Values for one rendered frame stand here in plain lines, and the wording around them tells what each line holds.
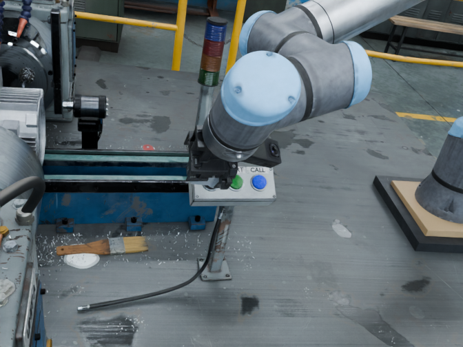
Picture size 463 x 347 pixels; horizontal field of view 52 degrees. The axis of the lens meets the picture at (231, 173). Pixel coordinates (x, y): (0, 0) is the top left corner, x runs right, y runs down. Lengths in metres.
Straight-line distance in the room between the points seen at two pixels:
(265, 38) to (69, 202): 0.65
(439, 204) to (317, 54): 0.89
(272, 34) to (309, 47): 0.08
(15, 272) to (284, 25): 0.50
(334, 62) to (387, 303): 0.70
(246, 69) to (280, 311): 0.64
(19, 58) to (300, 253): 0.85
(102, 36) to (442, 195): 3.46
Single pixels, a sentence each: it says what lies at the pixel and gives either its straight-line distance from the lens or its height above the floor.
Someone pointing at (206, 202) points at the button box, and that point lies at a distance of 0.95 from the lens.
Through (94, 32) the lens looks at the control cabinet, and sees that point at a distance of 4.40.
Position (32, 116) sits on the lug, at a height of 1.09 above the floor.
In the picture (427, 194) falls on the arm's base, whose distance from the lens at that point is 1.49.
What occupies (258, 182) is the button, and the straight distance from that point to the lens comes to 0.96.
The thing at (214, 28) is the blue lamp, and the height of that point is 1.20.
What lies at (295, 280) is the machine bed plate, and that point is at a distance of 1.16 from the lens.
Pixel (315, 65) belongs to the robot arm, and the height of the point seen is 1.39.
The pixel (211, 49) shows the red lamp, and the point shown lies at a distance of 1.39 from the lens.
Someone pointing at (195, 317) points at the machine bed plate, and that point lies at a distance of 1.04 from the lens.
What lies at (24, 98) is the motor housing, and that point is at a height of 1.11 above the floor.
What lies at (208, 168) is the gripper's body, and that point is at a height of 1.18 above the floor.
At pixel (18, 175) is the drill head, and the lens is 0.84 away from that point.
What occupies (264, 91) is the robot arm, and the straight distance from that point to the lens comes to 0.58.
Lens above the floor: 1.60
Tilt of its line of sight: 33 degrees down
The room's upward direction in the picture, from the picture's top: 11 degrees clockwise
